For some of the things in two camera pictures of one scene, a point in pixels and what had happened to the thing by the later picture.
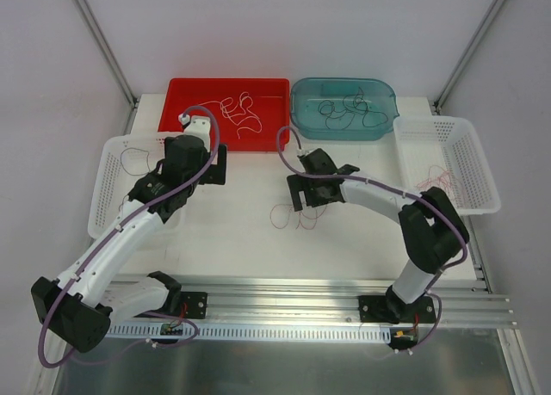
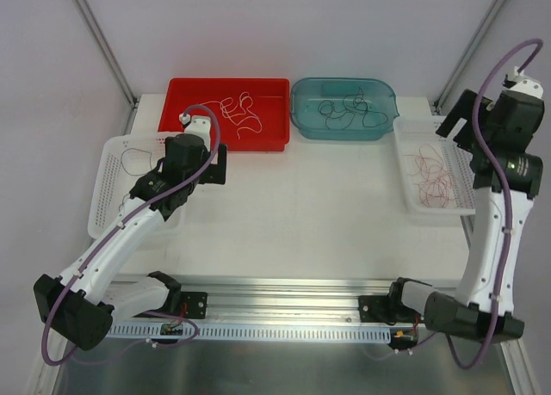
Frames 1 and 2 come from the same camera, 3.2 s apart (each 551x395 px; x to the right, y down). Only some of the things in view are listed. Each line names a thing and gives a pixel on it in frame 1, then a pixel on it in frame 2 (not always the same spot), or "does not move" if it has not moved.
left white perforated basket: (124, 157) does not move
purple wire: (122, 202) does not move
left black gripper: (216, 166) does not move
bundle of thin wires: (300, 216) to (434, 181)
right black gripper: (297, 193) to (455, 120)
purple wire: (147, 161) does not move
